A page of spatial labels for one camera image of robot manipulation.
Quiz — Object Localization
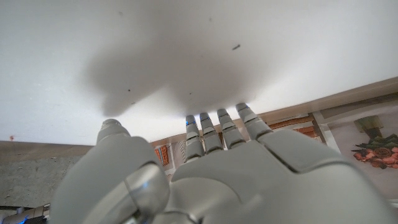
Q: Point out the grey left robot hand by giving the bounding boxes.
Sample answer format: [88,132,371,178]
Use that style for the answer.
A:
[49,102,398,224]

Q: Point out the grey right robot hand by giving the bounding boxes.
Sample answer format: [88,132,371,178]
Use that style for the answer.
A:
[0,203,51,224]

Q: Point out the white memory foam sheet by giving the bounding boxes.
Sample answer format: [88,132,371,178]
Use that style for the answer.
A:
[0,0,398,146]

